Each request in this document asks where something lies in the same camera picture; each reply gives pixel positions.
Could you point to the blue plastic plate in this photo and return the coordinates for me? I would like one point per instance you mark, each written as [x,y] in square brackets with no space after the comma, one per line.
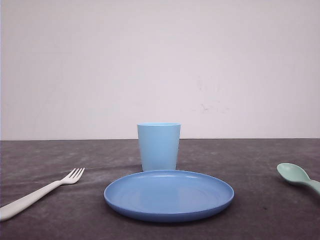
[168,196]

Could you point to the light blue plastic cup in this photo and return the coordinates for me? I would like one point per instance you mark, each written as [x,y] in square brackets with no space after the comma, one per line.
[158,145]

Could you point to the mint green plastic spoon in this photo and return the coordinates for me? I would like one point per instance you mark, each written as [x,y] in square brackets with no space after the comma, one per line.
[296,175]

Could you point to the white plastic fork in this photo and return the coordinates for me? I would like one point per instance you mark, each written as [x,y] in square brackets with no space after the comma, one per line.
[12,209]

